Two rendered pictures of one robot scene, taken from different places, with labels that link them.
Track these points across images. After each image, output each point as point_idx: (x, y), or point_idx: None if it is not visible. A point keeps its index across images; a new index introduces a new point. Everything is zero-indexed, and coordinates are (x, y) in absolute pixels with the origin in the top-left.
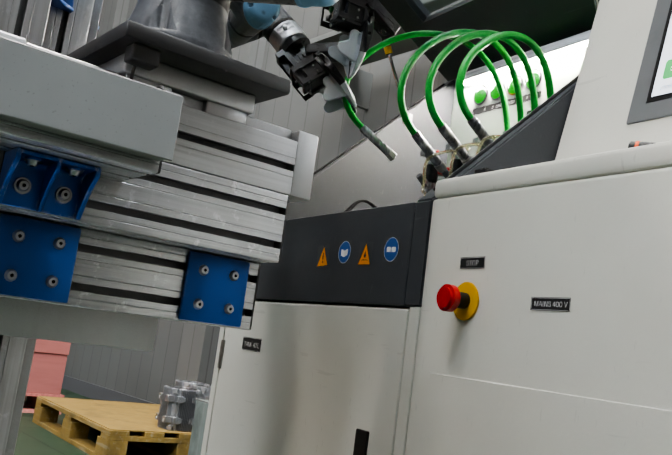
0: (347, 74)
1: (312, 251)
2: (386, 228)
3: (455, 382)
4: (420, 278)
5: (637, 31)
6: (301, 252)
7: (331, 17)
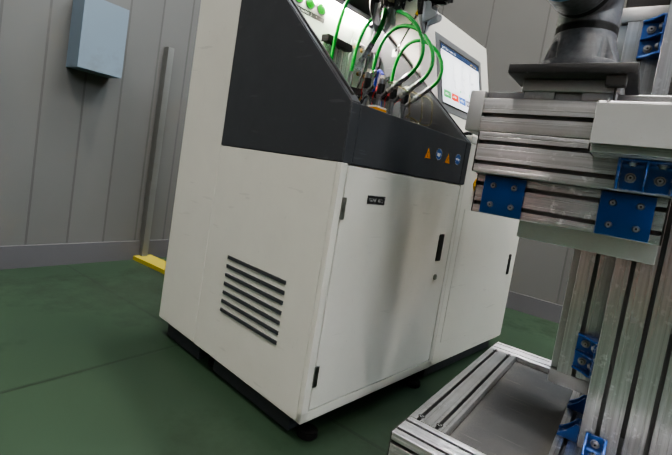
0: (423, 30)
1: (421, 148)
2: (456, 149)
3: (471, 211)
4: (465, 174)
5: (433, 66)
6: (414, 146)
7: None
